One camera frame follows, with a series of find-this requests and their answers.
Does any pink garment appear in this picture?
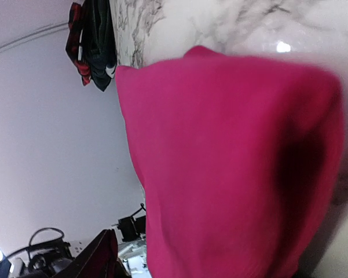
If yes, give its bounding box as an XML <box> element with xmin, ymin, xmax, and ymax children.
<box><xmin>115</xmin><ymin>46</ymin><xmax>344</xmax><ymax>277</ymax></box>

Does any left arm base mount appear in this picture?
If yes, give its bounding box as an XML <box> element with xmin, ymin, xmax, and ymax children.
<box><xmin>116</xmin><ymin>203</ymin><xmax>146</xmax><ymax>242</ymax></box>

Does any dark green plaid garment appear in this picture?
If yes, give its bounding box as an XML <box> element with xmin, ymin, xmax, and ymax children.
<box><xmin>82</xmin><ymin>1</ymin><xmax>117</xmax><ymax>92</ymax></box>

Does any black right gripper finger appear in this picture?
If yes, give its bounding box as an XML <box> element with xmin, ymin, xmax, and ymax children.
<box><xmin>57</xmin><ymin>229</ymin><xmax>118</xmax><ymax>278</ymax></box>

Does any red black plaid shirt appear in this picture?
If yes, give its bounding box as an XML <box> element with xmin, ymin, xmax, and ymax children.
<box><xmin>65</xmin><ymin>2</ymin><xmax>91</xmax><ymax>86</ymax></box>

